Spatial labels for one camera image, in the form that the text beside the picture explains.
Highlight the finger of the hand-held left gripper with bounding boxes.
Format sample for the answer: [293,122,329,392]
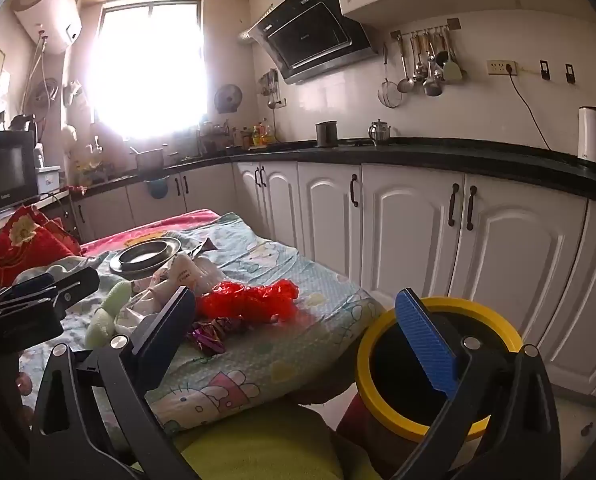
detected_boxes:
[42,266,100,318]
[0,272,67,307]

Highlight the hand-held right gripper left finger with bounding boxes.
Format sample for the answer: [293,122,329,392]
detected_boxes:
[28,285,203,480]

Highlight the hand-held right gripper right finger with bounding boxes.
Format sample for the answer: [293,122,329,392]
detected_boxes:
[390,287,564,480]

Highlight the purple foil wrapper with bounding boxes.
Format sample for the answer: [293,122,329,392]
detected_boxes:
[190,319,246,357]

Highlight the yellow-rimmed waste bin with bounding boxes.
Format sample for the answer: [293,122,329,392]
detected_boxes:
[337,296,524,461]

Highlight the red plastic bag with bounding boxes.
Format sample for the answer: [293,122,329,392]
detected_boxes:
[196,280,299,323]

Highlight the red floral pillow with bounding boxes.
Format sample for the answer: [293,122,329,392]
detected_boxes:
[0,205,83,286]

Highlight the round steel plate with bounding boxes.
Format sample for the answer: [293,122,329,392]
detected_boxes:
[109,236,183,276]

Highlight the pink blanket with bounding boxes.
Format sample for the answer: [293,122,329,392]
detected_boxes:
[80,210,221,257]

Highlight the white plastic container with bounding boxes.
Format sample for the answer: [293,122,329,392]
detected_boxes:
[35,165,61,196]

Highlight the black microwave oven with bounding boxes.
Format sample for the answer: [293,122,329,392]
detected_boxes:
[0,130,39,216]

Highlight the white base cabinets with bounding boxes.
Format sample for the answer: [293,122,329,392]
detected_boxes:
[70,160,596,401]

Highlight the light blue cartoon blanket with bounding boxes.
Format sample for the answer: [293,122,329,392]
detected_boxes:
[15,212,386,433]

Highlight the steel stockpot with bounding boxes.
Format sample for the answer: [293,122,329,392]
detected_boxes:
[135,149,165,173]

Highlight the yellow-green cloth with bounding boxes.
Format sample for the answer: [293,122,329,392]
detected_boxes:
[132,400,379,480]

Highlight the dish rack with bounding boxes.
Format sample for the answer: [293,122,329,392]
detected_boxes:
[198,122,231,156]

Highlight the black kitchen countertop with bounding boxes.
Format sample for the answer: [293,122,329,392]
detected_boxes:
[70,137,596,201]

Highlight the group of condiment bottles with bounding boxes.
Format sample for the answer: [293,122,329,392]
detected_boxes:
[240,120,275,149]

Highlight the steel teapot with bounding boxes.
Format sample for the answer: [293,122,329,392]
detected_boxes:
[368,119,393,146]

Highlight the kitchen window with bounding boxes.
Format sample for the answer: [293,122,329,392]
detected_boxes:
[90,2,211,141]

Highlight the black pot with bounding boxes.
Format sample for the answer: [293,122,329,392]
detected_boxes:
[315,120,339,148]

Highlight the steel mesh strainer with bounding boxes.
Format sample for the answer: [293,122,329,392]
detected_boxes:
[377,42,403,109]

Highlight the hanging kitchen tools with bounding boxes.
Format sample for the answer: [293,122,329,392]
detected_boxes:
[260,70,281,108]

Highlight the steel ladle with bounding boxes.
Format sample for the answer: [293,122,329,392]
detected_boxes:
[412,34,426,83]
[424,32,443,97]
[397,35,415,93]

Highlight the white electric kettle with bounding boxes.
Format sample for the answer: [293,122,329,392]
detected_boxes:
[577,106,596,170]

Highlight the white water heater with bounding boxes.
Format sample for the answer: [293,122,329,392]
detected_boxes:
[10,0,83,56]

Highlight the pale green spatula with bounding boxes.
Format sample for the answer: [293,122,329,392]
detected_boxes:
[445,30,465,82]

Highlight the black range hood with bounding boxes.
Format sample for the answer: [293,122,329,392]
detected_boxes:
[240,0,379,86]

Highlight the round grey wall dispenser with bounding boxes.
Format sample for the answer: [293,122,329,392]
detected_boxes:
[214,83,243,114]

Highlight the black power cable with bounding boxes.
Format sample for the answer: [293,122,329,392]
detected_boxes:
[508,71,553,151]

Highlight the utensil hanging rail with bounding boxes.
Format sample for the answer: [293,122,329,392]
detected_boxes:
[390,17,463,41]

